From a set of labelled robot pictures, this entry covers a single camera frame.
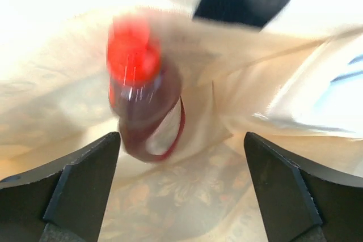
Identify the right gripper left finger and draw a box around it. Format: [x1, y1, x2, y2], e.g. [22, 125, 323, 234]
[1, 132, 121, 241]

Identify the red dish soap bottle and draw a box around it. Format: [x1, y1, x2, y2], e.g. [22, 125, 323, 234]
[106, 15, 185, 163]

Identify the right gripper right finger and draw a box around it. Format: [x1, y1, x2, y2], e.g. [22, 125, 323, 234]
[244, 132, 362, 241]

